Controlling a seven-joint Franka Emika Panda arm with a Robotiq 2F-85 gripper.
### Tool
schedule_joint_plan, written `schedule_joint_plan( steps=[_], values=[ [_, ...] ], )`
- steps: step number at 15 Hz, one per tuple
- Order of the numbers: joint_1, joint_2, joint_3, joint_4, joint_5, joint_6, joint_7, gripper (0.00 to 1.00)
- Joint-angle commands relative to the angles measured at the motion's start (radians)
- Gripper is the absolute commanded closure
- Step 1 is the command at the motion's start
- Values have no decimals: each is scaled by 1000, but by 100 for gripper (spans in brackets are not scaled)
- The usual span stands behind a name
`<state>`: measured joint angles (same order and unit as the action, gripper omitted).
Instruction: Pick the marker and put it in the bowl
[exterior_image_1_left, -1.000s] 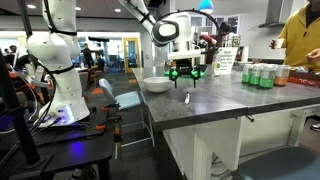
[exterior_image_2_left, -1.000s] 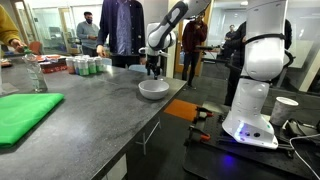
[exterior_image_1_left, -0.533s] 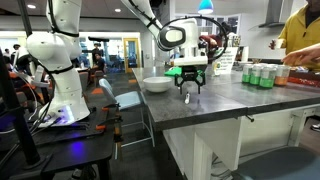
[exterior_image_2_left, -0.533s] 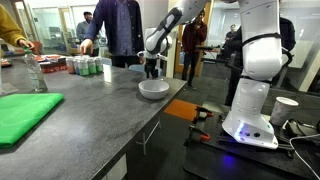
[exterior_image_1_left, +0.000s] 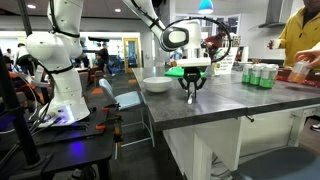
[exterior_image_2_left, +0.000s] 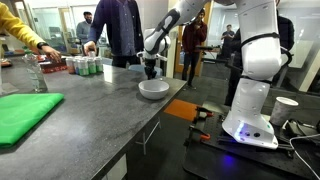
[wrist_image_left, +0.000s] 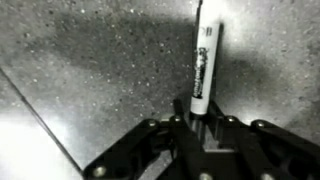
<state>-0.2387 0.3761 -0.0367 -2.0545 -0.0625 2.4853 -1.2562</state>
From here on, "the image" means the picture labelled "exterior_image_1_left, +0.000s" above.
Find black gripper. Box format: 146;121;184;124
177;66;207;105

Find orange plastic jar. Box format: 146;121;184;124
286;60;311;85

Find white bowl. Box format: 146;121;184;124
143;76;174;94

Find person's right hand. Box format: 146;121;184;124
266;39;276;51

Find person's left hand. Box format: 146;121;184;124
294;48;320;70

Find green cloth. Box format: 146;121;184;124
163;66;206;79

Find white printed sign card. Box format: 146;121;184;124
212;46;239;76

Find person in maroon top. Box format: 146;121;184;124
203;23;232;62

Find green and white can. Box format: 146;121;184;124
259;65;279;90
249;64;265;87
241;63;254;84

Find light blue chair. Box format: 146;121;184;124
98;78;157;160

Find yellow framed door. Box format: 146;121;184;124
122;37;142;74

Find blue pendant lamp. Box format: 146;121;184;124
197;0;215;15

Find white island cabinet base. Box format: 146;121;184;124
162;103;320;180

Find standing person in dark clothes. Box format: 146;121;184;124
99;42;114;77

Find small white cup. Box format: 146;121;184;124
272;37;282;50

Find seated person in dark clothes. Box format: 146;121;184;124
93;53;106;74

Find steel range hood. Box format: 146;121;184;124
257;0;285;30

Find grey stool seat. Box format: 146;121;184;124
231;146;320;180

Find person in yellow shirt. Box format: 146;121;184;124
267;0;320;68

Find red package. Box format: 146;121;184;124
275;69;320;89

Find black robot cart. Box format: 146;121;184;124
0;105;116;180

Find black tripod pole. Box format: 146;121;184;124
0;0;45;169

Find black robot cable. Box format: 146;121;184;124
31;0;233;130

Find orange handled clamp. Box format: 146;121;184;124
95;115;124;132
100;102;121;113

